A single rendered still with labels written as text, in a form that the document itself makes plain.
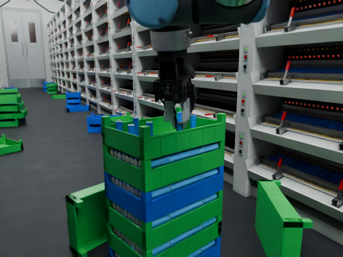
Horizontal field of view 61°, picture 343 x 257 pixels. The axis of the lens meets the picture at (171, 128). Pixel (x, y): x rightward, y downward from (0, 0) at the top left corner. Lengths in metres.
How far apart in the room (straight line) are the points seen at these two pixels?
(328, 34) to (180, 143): 0.64
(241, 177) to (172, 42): 0.95
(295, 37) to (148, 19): 0.77
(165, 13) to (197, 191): 0.51
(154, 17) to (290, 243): 0.70
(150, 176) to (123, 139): 0.12
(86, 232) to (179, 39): 0.76
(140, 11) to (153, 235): 0.53
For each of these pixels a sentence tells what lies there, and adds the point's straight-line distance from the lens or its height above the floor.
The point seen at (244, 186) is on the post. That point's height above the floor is 0.05.
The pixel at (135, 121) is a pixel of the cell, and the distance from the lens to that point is 0.84.
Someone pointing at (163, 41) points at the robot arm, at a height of 0.67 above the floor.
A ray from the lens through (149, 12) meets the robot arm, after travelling 0.51.
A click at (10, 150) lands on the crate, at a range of 2.39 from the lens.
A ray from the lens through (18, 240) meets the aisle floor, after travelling 1.25.
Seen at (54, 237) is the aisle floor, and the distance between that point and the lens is 1.21.
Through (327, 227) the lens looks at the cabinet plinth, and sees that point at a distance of 1.26.
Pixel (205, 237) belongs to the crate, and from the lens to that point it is 0.94.
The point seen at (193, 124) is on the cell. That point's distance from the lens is 0.90.
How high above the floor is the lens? 0.62
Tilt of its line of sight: 12 degrees down
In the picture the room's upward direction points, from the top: straight up
